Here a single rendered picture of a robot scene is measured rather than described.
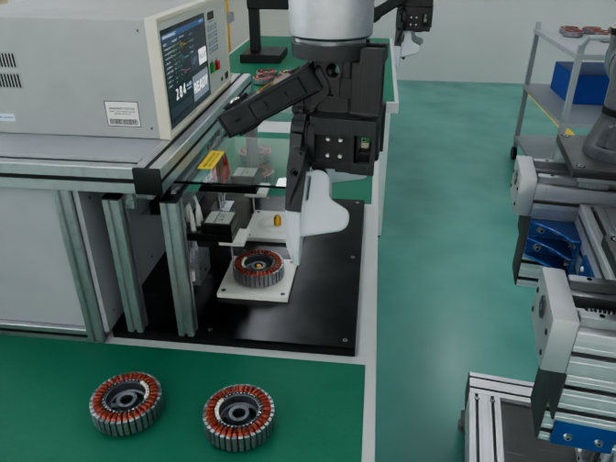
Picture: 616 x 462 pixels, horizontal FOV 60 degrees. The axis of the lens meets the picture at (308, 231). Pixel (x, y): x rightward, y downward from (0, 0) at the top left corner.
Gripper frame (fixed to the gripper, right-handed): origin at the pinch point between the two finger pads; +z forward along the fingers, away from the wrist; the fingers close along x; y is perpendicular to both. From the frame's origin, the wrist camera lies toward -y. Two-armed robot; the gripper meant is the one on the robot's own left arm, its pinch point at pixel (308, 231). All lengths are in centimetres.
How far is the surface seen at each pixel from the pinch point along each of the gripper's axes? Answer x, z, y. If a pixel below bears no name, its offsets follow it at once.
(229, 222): 41, 23, -27
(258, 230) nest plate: 63, 37, -29
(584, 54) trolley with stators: 261, 25, 79
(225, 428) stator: 1.8, 36.6, -13.3
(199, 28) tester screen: 56, -12, -37
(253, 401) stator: 8.9, 37.5, -11.3
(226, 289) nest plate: 37, 37, -27
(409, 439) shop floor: 76, 115, 15
